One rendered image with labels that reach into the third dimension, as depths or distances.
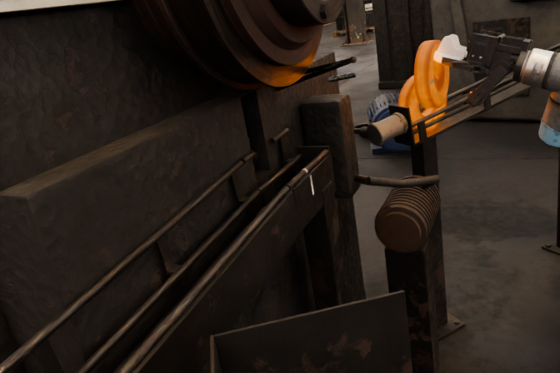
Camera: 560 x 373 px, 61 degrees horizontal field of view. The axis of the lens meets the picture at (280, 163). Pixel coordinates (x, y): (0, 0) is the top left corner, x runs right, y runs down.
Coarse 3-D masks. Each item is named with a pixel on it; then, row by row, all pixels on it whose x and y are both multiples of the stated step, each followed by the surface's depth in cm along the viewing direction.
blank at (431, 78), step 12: (420, 48) 108; (432, 48) 107; (420, 60) 106; (432, 60) 107; (420, 72) 106; (432, 72) 108; (444, 72) 114; (420, 84) 107; (432, 84) 108; (444, 84) 115; (420, 96) 108; (432, 96) 108; (444, 96) 115
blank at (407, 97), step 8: (408, 80) 124; (408, 88) 122; (400, 96) 124; (408, 96) 122; (416, 96) 123; (400, 104) 124; (408, 104) 122; (416, 104) 124; (416, 112) 124; (424, 112) 130; (416, 120) 125; (432, 128) 129
